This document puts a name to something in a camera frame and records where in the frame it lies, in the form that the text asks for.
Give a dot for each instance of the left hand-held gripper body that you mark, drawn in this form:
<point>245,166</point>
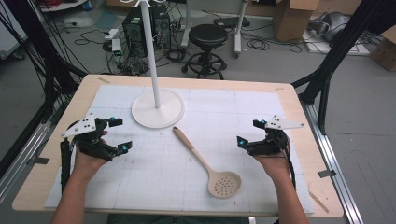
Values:
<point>90,143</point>

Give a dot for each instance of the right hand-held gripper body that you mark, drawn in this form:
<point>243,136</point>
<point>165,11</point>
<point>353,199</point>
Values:
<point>272,141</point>

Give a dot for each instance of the person's left hand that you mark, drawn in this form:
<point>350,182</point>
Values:
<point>85,163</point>

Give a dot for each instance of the person's right hand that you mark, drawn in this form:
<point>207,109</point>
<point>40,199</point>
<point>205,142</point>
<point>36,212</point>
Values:
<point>277,165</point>

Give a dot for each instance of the white pole stand round base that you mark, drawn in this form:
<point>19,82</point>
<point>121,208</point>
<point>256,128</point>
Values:
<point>157,110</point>

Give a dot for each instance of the wooden slotted spoon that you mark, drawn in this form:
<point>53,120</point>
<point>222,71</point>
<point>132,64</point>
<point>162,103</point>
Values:
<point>224,183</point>

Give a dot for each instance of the black tape piece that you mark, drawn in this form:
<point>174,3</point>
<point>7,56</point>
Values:
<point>327,173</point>
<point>42,160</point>

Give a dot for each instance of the white grid mat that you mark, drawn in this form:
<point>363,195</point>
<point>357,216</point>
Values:
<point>174,174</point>

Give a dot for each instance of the white device green display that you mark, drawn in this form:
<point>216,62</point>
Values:
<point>116,49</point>

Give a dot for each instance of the thin wooden stick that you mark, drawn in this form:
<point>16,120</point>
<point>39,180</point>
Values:
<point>318,202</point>

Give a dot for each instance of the white power strip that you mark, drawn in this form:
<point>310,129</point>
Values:
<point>111,34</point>

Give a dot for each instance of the person's dark clothing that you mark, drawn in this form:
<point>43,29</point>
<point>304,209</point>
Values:
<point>177,219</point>

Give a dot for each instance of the white stand leg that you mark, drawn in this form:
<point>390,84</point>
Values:
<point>239,31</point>
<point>186,25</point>

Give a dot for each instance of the black round stool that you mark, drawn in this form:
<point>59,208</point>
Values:
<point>208,35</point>

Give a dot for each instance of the black computer tower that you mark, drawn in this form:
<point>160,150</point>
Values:
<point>162,28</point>

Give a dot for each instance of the flat black box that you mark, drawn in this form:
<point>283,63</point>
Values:
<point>232,21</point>

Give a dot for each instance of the tall cardboard box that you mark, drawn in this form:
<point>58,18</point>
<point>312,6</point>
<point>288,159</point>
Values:
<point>289,21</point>

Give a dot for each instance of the white floor board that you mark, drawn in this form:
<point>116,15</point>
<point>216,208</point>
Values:
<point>336,48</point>

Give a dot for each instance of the grey bag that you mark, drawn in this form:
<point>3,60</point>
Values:
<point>331,26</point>

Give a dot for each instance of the low cardboard box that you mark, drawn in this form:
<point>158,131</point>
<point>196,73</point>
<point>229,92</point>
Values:
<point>386,53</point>

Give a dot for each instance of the aluminium rail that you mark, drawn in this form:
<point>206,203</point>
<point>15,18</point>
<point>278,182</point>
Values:
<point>333,161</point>
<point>18,155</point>

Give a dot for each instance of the black metal frame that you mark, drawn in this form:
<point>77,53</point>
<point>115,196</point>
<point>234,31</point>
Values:
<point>330,65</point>
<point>46,62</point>

